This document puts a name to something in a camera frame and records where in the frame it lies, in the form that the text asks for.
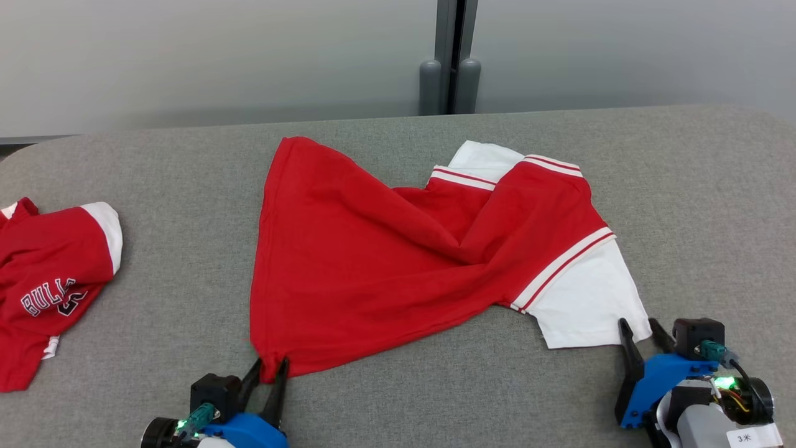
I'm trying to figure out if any red Bulls shirt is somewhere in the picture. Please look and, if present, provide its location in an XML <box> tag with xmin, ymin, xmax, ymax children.
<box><xmin>0</xmin><ymin>197</ymin><xmax>123</xmax><ymax>393</ymax></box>

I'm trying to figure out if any red white-sleeved Bulls jersey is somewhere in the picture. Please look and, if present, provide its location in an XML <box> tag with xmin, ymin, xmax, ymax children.
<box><xmin>249</xmin><ymin>136</ymin><xmax>652</xmax><ymax>383</ymax></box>

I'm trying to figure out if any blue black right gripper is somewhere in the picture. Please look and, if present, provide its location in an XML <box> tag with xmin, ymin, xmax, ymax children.
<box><xmin>616</xmin><ymin>319</ymin><xmax>775</xmax><ymax>429</ymax></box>

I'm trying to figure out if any grey partition post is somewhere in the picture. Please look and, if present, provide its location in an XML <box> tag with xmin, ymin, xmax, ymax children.
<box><xmin>419</xmin><ymin>0</ymin><xmax>461</xmax><ymax>117</ymax></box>
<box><xmin>451</xmin><ymin>0</ymin><xmax>483</xmax><ymax>114</ymax></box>

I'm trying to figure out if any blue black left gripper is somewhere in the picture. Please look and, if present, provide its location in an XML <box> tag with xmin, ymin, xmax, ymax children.
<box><xmin>140</xmin><ymin>357</ymin><xmax>290</xmax><ymax>448</ymax></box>

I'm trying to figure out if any white paper tag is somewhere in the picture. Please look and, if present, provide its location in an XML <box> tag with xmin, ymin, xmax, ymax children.
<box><xmin>726</xmin><ymin>423</ymin><xmax>783</xmax><ymax>448</ymax></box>

